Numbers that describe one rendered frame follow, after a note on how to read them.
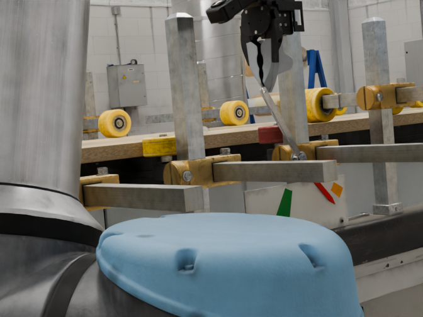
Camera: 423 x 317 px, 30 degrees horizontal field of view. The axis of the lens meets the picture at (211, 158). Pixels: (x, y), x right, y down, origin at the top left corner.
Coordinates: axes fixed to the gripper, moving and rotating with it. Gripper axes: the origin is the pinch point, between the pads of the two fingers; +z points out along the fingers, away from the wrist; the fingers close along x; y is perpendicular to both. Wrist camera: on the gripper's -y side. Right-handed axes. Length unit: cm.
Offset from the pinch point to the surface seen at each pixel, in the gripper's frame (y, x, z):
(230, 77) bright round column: 255, 312, -20
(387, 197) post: 37.3, 6.3, 24.4
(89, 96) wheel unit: 32, 115, -5
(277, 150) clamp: 9.6, 8.3, 11.9
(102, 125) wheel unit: 24, 95, 4
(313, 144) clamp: 16.1, 5.4, 11.5
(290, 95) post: 12.4, 6.6, 1.8
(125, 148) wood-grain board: -12.8, 25.3, 8.8
